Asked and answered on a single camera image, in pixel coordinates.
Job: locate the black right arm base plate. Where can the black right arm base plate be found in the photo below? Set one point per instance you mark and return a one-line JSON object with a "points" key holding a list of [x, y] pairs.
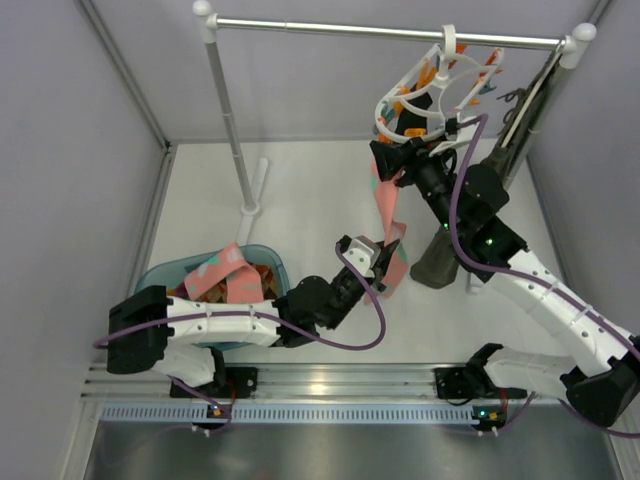
{"points": [[464, 383]]}

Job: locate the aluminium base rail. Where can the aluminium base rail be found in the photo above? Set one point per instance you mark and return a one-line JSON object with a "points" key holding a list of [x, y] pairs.
{"points": [[287, 382]]}

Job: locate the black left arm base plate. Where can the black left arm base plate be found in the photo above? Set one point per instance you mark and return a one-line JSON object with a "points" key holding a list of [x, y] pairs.
{"points": [[237, 382]]}

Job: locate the white garment hanger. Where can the white garment hanger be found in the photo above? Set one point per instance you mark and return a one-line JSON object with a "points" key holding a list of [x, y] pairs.
{"points": [[517, 119]]}

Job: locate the grey slotted cable duct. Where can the grey slotted cable duct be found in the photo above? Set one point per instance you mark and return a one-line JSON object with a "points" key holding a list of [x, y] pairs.
{"points": [[273, 413]]}

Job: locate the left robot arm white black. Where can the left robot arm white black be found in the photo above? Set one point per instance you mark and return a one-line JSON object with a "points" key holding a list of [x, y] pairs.
{"points": [[181, 339]]}

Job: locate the teal plastic basin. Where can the teal plastic basin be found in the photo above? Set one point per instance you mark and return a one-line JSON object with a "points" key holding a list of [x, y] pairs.
{"points": [[170, 275]]}

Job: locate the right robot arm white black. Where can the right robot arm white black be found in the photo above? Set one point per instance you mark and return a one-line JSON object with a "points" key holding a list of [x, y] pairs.
{"points": [[598, 377]]}

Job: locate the pink patterned sock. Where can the pink patterned sock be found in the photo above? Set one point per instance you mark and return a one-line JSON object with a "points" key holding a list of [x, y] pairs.
{"points": [[386, 195], [243, 282]]}

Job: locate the silver clothes rack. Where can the silver clothes rack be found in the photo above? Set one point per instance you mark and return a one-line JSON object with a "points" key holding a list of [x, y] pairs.
{"points": [[572, 48]]}

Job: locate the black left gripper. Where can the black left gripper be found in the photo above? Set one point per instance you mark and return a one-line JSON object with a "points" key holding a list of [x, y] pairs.
{"points": [[376, 267]]}

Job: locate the white clip hanger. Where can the white clip hanger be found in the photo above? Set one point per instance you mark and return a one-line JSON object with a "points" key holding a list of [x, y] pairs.
{"points": [[437, 96]]}

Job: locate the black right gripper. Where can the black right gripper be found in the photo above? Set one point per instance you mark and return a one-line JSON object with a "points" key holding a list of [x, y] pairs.
{"points": [[407, 163]]}

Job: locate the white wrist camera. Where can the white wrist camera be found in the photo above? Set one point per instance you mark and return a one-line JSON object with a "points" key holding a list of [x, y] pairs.
{"points": [[463, 135], [362, 254]]}

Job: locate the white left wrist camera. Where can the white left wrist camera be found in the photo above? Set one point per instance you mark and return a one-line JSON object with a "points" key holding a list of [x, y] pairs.
{"points": [[362, 254]]}

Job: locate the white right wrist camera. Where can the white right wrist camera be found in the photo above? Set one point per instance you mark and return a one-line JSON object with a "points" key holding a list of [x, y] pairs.
{"points": [[463, 135]]}

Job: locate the olive green hanging garment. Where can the olive green hanging garment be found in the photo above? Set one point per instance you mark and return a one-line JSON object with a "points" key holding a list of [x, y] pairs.
{"points": [[472, 236]]}

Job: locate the beige argyle sock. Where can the beige argyle sock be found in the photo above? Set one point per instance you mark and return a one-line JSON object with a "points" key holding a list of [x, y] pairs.
{"points": [[269, 285]]}

